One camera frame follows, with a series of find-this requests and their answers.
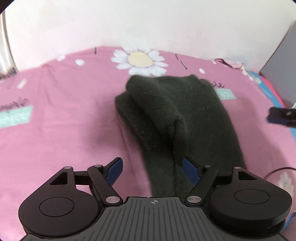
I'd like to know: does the dark green knit sweater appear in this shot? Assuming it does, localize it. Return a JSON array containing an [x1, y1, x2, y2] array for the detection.
[[115, 75, 246, 198]]

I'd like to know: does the blue patterned pillow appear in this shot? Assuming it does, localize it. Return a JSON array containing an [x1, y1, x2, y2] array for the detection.
[[248, 71, 287, 108]]

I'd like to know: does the grey headboard panel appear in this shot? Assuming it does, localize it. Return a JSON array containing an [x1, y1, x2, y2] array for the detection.
[[260, 24, 295, 108]]

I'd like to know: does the pink floral bed sheet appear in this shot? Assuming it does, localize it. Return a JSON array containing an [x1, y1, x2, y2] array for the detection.
[[1, 47, 295, 240]]

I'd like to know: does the black cable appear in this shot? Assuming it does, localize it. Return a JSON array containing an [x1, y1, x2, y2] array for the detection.
[[264, 167, 296, 181]]

